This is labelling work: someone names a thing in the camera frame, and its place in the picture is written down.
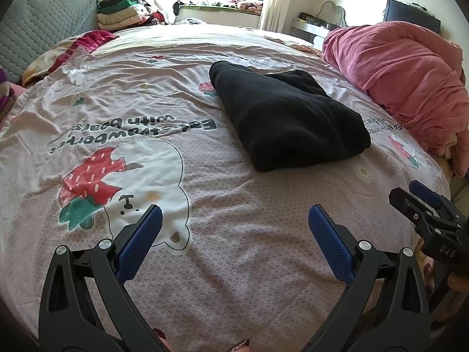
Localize cream curtain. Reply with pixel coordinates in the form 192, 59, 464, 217
258, 0, 294, 32

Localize white desk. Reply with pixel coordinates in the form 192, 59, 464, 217
291, 13, 342, 43

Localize black sweater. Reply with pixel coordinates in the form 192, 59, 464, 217
209, 60, 372, 172

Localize red floral cloth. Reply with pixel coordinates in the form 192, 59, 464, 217
21, 29, 120, 87

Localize person's right hand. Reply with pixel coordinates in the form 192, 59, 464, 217
421, 257, 469, 301

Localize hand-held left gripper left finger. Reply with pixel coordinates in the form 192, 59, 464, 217
38, 203, 164, 352

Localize grey quilted headboard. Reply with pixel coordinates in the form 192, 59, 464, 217
0, 0, 100, 85

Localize pink duvet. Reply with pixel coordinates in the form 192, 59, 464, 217
322, 21, 469, 177

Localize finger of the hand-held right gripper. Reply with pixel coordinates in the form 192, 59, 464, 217
409, 180, 443, 210
388, 187, 440, 237

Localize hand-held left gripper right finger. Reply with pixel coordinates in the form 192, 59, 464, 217
308, 205, 430, 352

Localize black monitor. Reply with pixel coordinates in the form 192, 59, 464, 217
383, 0, 443, 34

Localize stack of folded clothes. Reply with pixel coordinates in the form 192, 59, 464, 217
96, 0, 174, 31

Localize person's left hand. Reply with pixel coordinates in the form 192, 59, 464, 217
152, 328, 254, 352

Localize clothes on window sill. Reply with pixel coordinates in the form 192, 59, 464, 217
179, 0, 265, 15

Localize white heart-shaped mirror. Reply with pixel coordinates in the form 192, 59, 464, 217
317, 0, 349, 27

